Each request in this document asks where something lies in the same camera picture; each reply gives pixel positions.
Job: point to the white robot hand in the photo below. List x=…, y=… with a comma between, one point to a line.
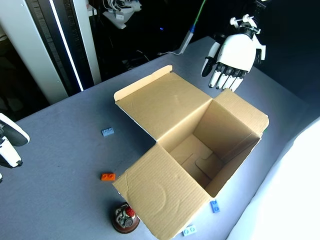
x=7, y=152
x=237, y=52

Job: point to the cardboard box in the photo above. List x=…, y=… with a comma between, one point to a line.
x=160, y=100

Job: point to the small round figurine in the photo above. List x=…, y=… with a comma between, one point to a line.
x=125, y=220

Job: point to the grey adapter with blue plug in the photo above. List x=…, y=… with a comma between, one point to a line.
x=187, y=40

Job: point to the grey table cloth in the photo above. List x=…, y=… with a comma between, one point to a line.
x=62, y=162

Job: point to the green toy brick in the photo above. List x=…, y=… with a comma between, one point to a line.
x=266, y=130

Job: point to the light blue toy brick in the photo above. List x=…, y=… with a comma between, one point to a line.
x=107, y=132
x=189, y=230

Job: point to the orange flat toy brick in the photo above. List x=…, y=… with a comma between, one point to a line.
x=108, y=177

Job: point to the large white panel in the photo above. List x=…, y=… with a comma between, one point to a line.
x=27, y=50

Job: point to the white light strip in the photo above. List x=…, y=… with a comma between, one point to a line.
x=66, y=45

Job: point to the white plastic parts bundle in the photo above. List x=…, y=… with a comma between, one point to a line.
x=120, y=17

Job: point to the white post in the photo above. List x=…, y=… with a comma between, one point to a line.
x=87, y=45

